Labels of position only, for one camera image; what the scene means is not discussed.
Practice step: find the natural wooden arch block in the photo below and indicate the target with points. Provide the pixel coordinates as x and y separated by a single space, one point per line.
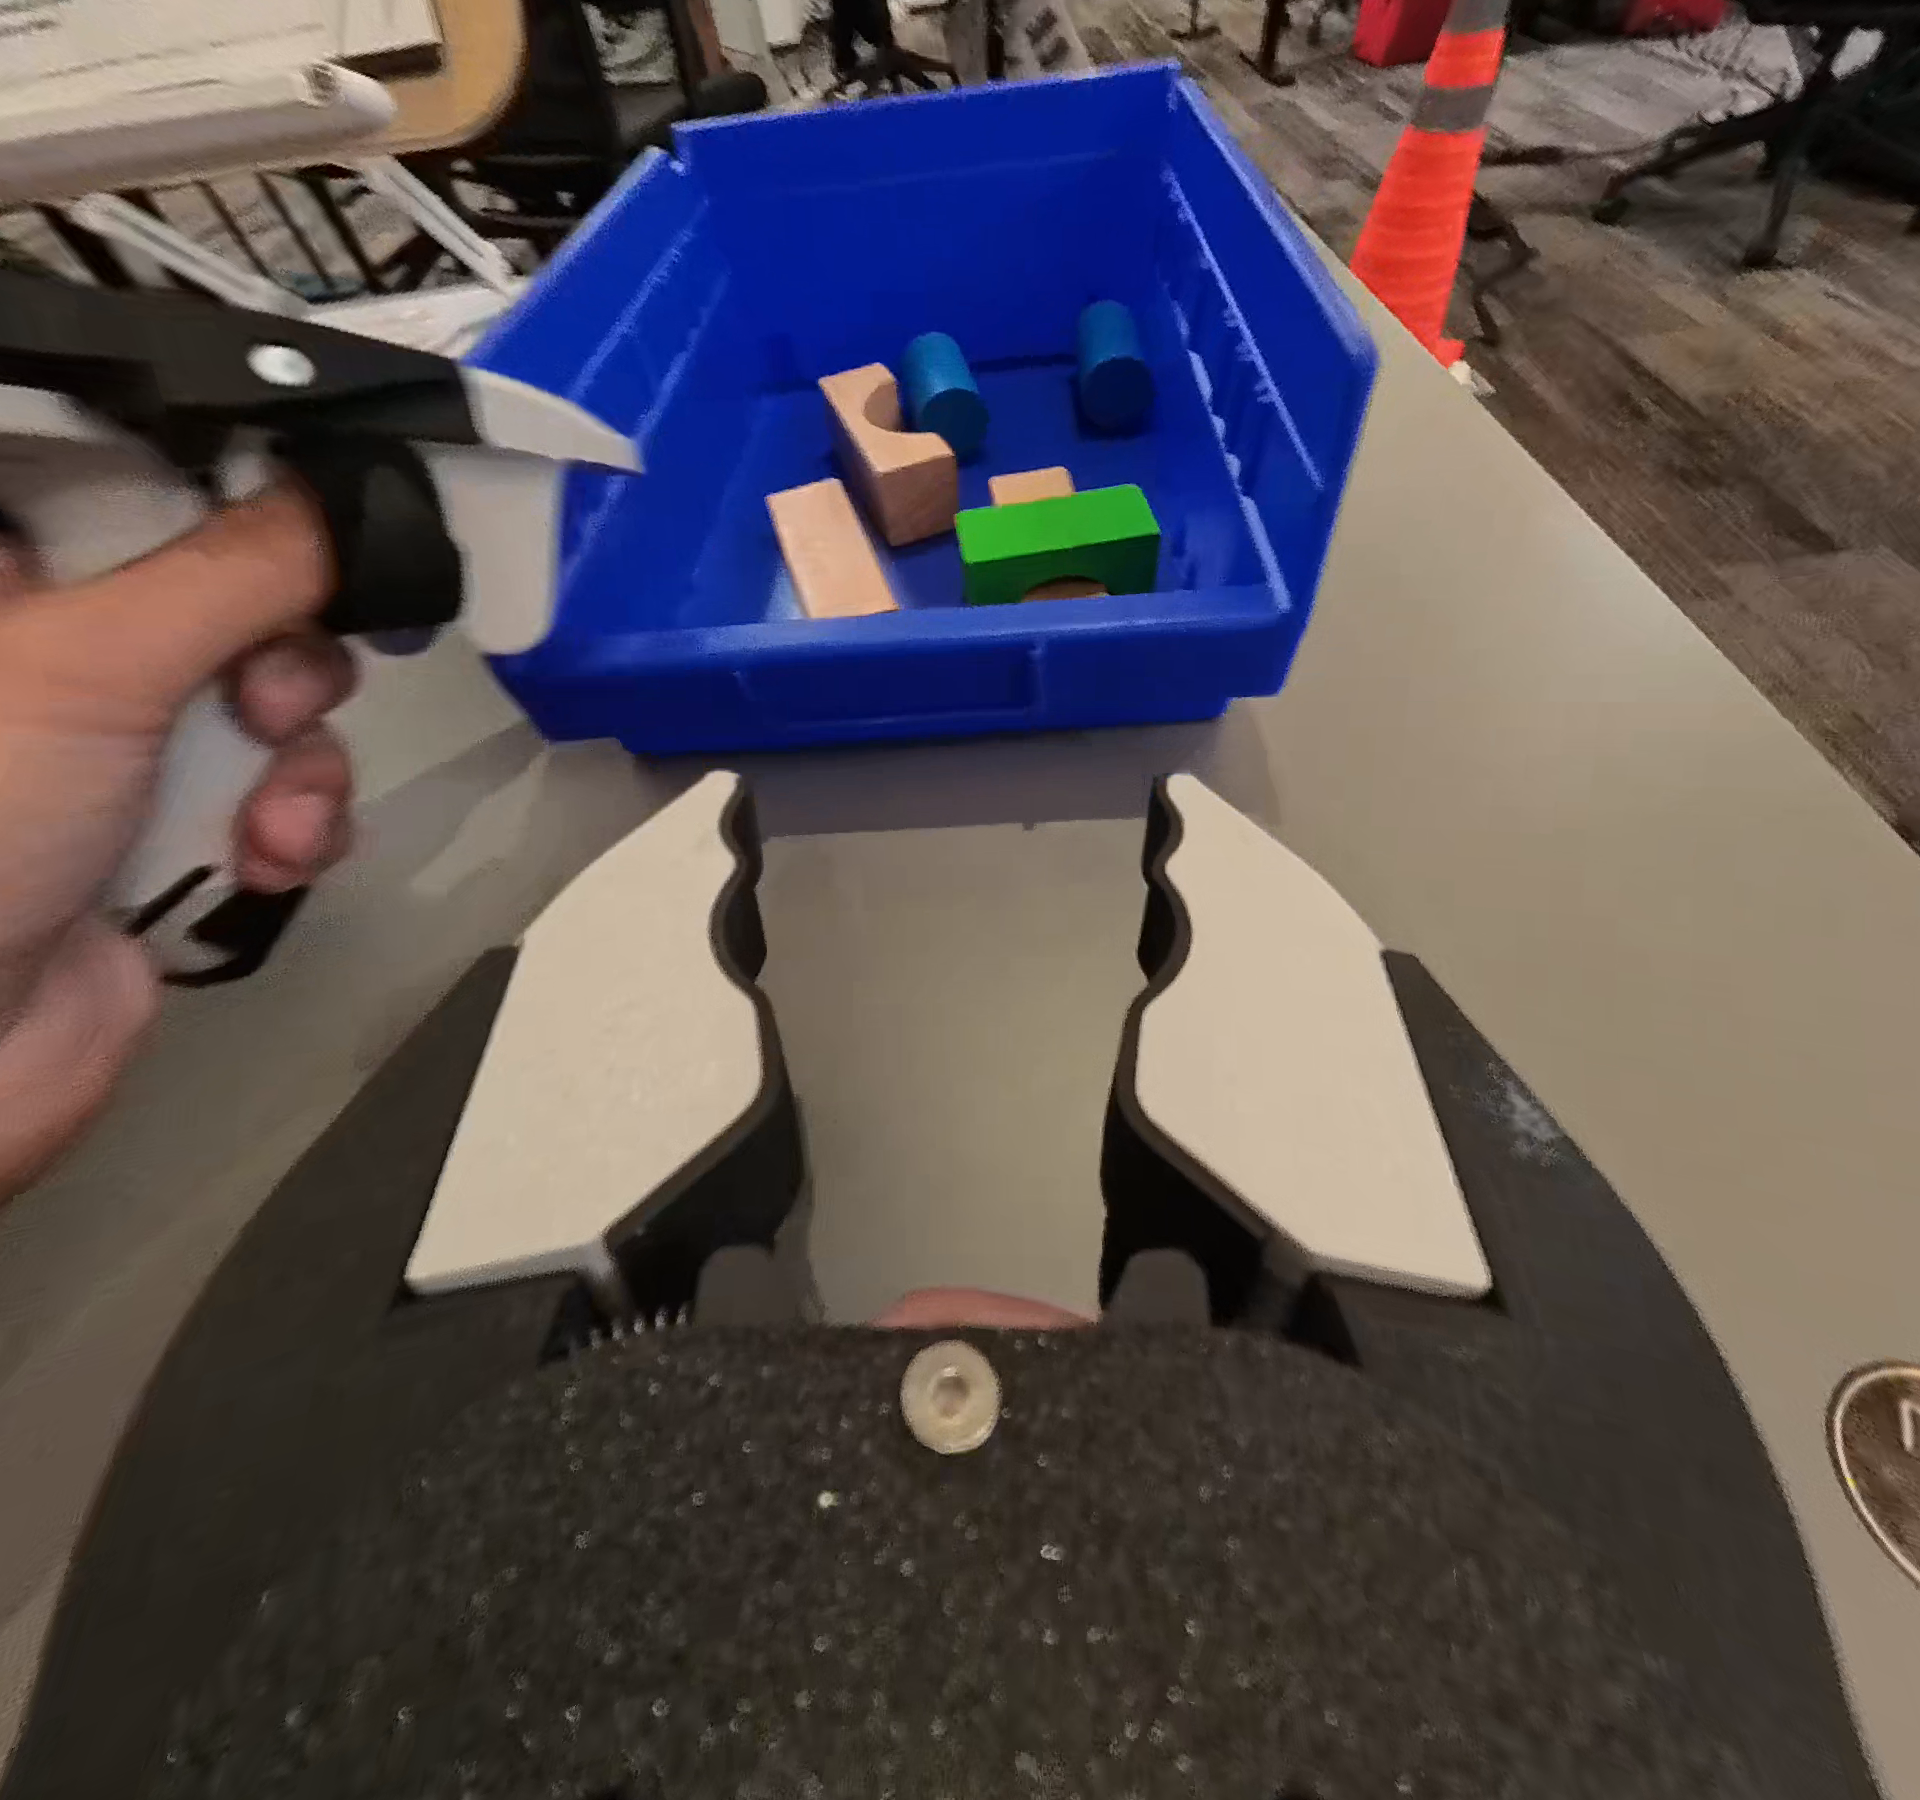
909 481

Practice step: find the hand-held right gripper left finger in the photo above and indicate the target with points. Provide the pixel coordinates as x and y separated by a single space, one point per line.
601 1078

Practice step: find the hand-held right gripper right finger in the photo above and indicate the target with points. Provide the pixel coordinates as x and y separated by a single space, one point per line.
1297 1078

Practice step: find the wooden clipboard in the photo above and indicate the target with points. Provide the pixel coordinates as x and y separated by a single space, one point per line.
480 15

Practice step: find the orange traffic cone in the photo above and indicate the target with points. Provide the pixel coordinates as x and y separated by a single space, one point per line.
1432 179

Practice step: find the natural wooden plank block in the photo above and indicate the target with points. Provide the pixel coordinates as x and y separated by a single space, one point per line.
1035 484
825 546

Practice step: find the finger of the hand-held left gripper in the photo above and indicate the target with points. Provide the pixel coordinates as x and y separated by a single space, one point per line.
548 422

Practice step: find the blue plastic bin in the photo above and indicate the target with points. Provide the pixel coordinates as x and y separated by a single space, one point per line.
840 240

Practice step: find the green wooden arch block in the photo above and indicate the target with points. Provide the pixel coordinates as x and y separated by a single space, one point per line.
1051 532

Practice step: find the blue wooden cylinder block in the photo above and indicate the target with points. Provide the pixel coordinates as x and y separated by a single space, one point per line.
943 397
1111 367

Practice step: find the round dark table grommet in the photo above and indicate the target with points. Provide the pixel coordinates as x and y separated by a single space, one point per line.
1884 1469

